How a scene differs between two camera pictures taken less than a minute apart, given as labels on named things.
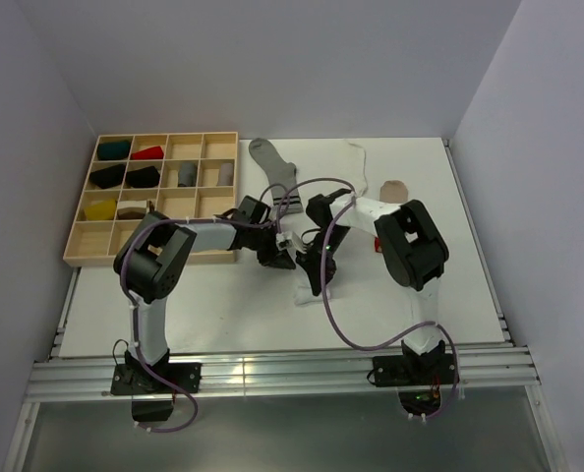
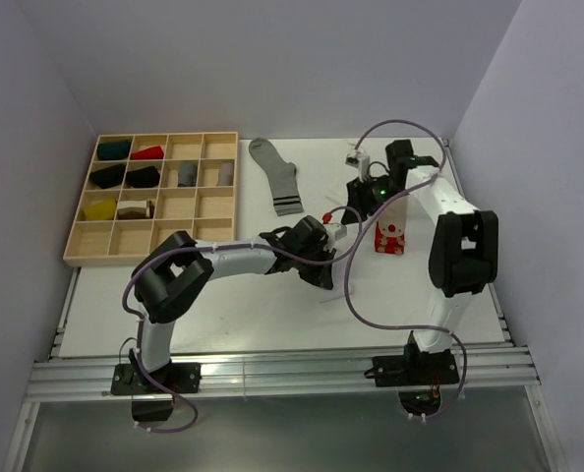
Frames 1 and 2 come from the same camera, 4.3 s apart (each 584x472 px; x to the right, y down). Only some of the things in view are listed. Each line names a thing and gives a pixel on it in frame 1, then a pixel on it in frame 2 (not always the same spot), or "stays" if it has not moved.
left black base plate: x=139 y=380 stays
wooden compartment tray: x=192 y=175 stays
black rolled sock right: x=147 y=177 stays
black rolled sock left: x=107 y=177 stays
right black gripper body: x=312 y=259 -> x=374 y=193
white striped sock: x=305 y=296 -> x=338 y=272
